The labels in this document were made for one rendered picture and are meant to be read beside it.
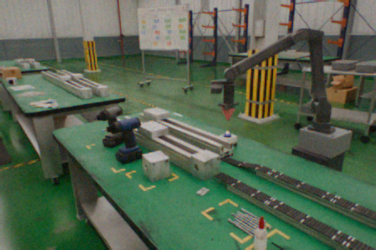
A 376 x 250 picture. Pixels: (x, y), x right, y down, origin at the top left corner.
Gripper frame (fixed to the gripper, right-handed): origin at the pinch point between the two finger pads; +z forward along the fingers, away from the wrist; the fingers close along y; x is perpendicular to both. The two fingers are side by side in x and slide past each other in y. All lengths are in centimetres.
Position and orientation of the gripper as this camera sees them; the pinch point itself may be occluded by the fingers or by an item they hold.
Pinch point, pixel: (227, 118)
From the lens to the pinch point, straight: 158.2
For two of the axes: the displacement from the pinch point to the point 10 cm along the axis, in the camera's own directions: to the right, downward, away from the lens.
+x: 6.2, 2.5, -7.4
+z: 0.2, 9.4, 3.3
